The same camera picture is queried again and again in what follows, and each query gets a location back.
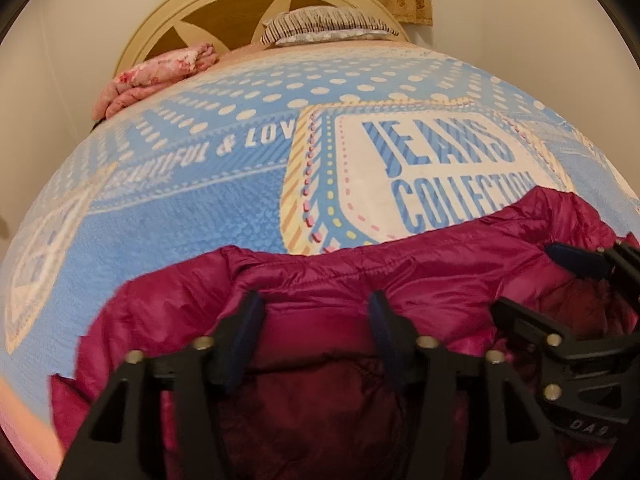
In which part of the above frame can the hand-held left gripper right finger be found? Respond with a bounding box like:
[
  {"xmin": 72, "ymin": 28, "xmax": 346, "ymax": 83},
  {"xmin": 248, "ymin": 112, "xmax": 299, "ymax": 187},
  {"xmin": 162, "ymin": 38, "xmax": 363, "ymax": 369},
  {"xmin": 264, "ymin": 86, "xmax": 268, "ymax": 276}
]
[{"xmin": 367, "ymin": 290, "xmax": 571, "ymax": 480}]

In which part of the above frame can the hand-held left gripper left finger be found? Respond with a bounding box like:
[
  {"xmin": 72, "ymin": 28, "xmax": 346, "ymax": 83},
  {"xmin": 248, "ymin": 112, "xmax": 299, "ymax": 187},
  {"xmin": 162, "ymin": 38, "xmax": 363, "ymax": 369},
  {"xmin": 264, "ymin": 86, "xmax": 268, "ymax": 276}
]
[{"xmin": 55, "ymin": 290, "xmax": 266, "ymax": 480}]

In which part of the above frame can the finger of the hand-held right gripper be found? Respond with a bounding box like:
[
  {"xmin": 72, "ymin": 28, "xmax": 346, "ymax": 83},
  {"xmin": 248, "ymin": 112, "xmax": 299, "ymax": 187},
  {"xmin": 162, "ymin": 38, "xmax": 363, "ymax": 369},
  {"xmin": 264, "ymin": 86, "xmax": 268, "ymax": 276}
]
[
  {"xmin": 544, "ymin": 241, "xmax": 640, "ymax": 286},
  {"xmin": 490, "ymin": 297, "xmax": 640, "ymax": 361}
]

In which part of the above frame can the magenta puffer jacket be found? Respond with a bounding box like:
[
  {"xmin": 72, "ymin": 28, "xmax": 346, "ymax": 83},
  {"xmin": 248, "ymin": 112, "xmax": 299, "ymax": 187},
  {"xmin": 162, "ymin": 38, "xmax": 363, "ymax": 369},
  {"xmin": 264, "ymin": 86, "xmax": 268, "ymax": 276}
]
[{"xmin": 47, "ymin": 185, "xmax": 640, "ymax": 480}]

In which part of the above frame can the pink and blue printed blanket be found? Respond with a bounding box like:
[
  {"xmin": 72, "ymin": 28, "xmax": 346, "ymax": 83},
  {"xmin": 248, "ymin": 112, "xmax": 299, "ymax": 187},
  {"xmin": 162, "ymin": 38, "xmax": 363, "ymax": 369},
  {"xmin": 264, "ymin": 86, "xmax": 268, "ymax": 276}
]
[{"xmin": 0, "ymin": 40, "xmax": 640, "ymax": 480}]

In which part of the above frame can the pink floral folded quilt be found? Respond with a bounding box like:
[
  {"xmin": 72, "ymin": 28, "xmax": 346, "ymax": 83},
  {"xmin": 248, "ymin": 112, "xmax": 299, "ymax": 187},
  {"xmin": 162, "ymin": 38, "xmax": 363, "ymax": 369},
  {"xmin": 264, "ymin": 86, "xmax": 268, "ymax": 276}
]
[{"xmin": 94, "ymin": 42, "xmax": 221, "ymax": 122}]

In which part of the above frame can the striped pillow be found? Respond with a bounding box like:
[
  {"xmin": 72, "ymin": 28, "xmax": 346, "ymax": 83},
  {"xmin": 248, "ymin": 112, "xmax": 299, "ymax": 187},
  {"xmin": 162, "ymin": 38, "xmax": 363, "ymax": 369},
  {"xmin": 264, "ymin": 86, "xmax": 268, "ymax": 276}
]
[{"xmin": 261, "ymin": 6, "xmax": 401, "ymax": 47}]

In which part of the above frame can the cream wooden headboard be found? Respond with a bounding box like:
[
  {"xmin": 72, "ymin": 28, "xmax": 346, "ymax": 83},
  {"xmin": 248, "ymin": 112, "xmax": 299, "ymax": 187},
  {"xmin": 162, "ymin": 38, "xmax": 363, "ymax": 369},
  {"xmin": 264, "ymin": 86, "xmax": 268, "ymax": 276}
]
[{"xmin": 114, "ymin": 0, "xmax": 408, "ymax": 78}]

